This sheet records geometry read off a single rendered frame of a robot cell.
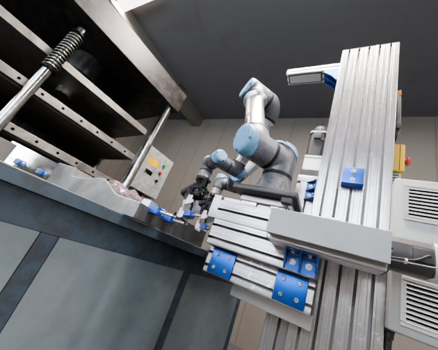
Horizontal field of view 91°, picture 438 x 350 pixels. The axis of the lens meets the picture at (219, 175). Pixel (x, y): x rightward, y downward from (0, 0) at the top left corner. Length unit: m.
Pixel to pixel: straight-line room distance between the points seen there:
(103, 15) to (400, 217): 1.88
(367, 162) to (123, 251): 1.01
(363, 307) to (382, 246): 0.33
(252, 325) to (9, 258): 2.38
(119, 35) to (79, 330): 1.66
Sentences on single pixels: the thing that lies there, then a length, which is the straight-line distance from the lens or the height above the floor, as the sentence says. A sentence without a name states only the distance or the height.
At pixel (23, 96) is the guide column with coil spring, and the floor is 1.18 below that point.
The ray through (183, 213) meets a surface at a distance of 1.09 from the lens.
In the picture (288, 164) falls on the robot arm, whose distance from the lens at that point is 0.84.
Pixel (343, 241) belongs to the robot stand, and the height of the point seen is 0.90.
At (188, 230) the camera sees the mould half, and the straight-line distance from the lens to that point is 1.12.
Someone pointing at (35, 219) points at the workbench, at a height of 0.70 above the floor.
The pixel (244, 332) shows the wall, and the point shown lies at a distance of 2.83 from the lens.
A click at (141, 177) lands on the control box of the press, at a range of 1.94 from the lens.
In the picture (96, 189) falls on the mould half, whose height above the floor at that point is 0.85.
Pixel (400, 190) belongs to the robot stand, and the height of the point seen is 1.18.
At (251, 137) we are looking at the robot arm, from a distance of 0.77.
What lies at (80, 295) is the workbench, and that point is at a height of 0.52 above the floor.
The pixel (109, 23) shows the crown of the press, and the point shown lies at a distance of 1.86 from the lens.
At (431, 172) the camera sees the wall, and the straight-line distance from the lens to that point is 3.22.
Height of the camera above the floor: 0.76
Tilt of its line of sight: 21 degrees up
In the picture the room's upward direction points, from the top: 21 degrees clockwise
